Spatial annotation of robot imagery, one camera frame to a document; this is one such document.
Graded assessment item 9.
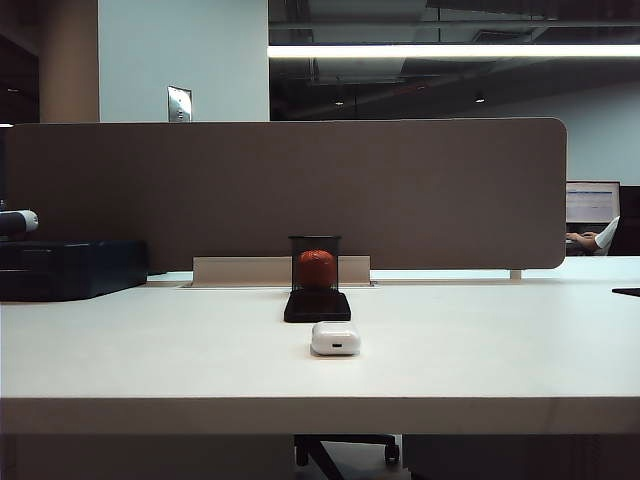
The white wireless earbud case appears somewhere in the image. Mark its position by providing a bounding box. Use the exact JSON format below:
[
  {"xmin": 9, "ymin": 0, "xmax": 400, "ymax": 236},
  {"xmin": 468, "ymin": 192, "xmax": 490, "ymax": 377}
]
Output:
[{"xmin": 309, "ymin": 320, "xmax": 362, "ymax": 358}]

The dark blue tool case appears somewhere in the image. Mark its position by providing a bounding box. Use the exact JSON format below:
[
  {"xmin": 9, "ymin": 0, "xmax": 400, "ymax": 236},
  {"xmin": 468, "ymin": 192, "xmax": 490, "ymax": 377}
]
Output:
[{"xmin": 0, "ymin": 239, "xmax": 150, "ymax": 303}]

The orange ball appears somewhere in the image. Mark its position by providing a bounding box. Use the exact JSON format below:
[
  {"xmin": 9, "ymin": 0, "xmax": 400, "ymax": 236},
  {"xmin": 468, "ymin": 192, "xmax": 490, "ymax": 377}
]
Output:
[{"xmin": 298, "ymin": 249, "xmax": 335, "ymax": 290}]

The brown desk partition panel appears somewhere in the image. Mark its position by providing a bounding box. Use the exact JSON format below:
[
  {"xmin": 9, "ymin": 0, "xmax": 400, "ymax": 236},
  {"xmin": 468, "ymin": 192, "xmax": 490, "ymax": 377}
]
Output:
[{"xmin": 0, "ymin": 117, "xmax": 569, "ymax": 274}]

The long ceiling light strip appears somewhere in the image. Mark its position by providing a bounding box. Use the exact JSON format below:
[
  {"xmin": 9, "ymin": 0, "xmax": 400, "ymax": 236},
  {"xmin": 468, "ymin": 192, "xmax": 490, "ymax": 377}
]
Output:
[{"xmin": 267, "ymin": 43, "xmax": 640, "ymax": 59}]

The computer monitor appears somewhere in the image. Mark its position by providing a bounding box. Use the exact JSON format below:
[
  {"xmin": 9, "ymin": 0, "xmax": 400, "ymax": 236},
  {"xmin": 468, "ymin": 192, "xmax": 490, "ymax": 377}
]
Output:
[{"xmin": 566, "ymin": 181, "xmax": 621, "ymax": 225}]

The seated person white shirt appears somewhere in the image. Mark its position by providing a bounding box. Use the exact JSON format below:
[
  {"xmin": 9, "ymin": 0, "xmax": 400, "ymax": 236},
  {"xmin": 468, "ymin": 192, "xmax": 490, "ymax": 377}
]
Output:
[{"xmin": 566, "ymin": 215, "xmax": 621, "ymax": 255}]

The white grey cylindrical device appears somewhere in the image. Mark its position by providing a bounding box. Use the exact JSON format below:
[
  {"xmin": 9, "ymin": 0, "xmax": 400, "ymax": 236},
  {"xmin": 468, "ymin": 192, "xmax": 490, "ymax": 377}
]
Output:
[{"xmin": 0, "ymin": 209, "xmax": 40, "ymax": 236}]

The beige round column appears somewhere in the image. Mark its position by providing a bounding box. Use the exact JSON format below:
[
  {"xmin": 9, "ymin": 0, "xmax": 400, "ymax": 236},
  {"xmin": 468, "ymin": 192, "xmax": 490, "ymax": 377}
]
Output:
[{"xmin": 38, "ymin": 0, "xmax": 100, "ymax": 124}]

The silver wall plate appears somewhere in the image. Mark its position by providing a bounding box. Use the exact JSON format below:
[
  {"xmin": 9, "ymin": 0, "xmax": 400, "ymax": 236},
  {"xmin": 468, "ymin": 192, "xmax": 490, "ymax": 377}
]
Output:
[{"xmin": 167, "ymin": 85, "xmax": 193, "ymax": 123}]

